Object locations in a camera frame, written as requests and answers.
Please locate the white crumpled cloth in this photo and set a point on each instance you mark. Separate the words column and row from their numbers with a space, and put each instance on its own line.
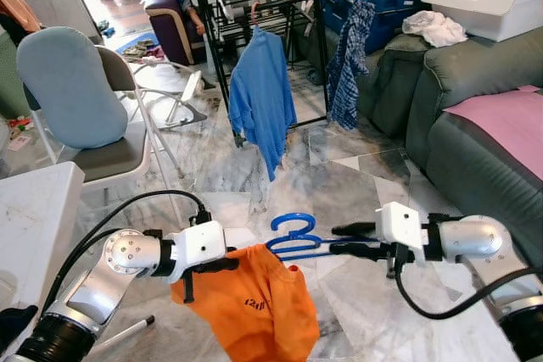
column 434, row 29

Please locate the red hanger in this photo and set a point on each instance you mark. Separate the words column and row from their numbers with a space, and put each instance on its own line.
column 252, row 13

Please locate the pink cloth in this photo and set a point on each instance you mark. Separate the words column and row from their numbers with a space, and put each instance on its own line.
column 505, row 120

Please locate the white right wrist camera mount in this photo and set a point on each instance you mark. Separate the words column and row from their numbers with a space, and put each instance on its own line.
column 399, row 225

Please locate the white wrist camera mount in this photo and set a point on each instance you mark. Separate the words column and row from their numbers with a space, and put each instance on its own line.
column 399, row 225
column 199, row 243

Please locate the green sofa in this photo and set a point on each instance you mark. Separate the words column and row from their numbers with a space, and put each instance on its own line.
column 475, row 65

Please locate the white tubular frame seat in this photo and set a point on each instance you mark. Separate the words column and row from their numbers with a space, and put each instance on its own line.
column 188, row 86

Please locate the orange shirt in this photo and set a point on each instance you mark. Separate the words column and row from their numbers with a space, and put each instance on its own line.
column 254, row 311

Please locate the black drying rack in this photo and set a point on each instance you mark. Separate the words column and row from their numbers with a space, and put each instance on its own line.
column 214, row 40

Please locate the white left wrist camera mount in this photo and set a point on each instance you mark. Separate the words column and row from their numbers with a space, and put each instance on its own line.
column 199, row 243

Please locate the white folding table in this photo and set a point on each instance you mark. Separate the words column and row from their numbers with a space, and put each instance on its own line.
column 34, row 218

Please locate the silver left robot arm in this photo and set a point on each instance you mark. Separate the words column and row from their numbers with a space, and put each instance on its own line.
column 85, row 294

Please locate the blue plaid shirt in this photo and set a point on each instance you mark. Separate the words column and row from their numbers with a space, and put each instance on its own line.
column 349, row 65

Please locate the purple armchair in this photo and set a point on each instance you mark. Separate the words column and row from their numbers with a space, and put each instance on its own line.
column 174, row 36

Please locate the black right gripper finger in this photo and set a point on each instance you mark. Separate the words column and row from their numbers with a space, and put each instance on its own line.
column 356, row 229
column 356, row 250

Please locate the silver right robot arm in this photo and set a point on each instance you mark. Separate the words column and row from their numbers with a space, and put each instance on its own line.
column 475, row 239

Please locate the blue plastic hanger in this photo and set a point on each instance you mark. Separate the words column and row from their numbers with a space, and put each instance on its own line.
column 294, row 216

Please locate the light blue cushion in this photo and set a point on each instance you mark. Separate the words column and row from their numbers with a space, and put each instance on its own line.
column 72, row 86

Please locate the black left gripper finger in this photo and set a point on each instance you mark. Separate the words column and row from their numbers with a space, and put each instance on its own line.
column 225, row 265

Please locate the white folding chair grey seat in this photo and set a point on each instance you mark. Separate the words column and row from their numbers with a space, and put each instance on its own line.
column 110, row 158

